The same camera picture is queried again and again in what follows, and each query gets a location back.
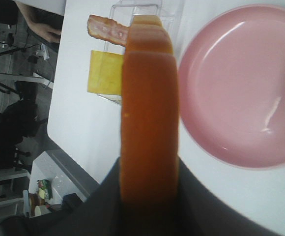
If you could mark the long bacon strip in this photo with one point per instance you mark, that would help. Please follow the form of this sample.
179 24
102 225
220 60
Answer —
107 29

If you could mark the clear left plastic tray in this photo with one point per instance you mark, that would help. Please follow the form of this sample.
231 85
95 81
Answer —
123 11

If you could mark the white shelf with items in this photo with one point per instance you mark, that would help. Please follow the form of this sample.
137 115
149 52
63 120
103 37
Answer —
63 173

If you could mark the pink round plate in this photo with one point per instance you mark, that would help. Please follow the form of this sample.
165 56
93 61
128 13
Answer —
232 86

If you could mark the black office chair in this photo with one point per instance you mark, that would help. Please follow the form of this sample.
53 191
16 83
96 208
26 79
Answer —
17 121

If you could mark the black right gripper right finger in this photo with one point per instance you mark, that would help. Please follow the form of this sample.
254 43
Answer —
200 213

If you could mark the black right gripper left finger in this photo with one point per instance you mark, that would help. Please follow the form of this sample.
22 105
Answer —
99 215

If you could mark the yellow cheese slice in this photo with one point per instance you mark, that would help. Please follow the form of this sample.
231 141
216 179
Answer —
105 74

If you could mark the bread slice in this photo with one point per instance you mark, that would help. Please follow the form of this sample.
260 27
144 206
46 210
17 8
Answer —
148 173

